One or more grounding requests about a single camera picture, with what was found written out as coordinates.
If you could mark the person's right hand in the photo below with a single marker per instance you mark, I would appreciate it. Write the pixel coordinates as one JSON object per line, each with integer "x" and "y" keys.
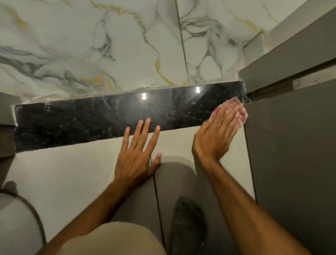
{"x": 212, "y": 141}

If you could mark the person's left hand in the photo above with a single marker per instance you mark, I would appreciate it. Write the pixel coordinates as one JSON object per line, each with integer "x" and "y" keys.
{"x": 132, "y": 165}

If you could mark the person's left little finger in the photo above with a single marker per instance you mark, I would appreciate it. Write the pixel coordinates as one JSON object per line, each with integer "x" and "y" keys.
{"x": 126, "y": 140}

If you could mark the person's left thumb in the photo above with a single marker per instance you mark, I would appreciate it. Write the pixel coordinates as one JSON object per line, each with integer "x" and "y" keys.
{"x": 156, "y": 163}

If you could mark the person's right fingers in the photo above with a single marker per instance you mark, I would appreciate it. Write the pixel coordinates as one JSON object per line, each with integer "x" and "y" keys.
{"x": 227, "y": 120}

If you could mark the person's left middle finger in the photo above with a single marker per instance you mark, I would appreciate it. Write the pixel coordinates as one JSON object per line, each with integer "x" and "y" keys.
{"x": 144, "y": 135}

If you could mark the pink checkered cleaning cloth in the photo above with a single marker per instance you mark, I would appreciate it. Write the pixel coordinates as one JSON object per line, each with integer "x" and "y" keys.
{"x": 242, "y": 115}

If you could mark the person's left forearm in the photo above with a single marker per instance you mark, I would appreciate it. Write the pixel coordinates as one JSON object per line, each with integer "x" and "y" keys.
{"x": 89, "y": 218}

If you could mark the person's right forearm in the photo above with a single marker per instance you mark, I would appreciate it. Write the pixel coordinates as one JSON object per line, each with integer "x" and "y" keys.
{"x": 244, "y": 212}

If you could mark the black granite threshold strip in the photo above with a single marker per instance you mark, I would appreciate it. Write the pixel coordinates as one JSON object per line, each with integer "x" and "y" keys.
{"x": 86, "y": 120}

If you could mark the person's black shoe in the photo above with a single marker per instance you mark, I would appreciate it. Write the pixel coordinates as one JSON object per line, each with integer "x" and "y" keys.
{"x": 187, "y": 228}

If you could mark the dark grey door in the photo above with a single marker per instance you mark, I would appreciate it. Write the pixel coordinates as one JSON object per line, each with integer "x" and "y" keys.
{"x": 294, "y": 163}

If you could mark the person's beige shorts leg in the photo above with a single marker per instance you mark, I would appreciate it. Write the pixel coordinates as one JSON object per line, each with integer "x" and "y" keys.
{"x": 112, "y": 240}

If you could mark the silver metal hinge plate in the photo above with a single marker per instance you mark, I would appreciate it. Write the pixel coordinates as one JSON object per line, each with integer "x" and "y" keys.
{"x": 312, "y": 80}

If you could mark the white ribbed bin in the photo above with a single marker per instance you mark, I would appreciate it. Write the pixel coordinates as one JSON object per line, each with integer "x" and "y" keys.
{"x": 18, "y": 226}

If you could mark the grey door frame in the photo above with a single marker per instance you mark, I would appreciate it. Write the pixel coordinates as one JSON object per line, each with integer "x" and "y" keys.
{"x": 288, "y": 55}

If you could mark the grey door frame post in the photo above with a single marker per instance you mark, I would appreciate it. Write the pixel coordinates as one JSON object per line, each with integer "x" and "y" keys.
{"x": 6, "y": 131}

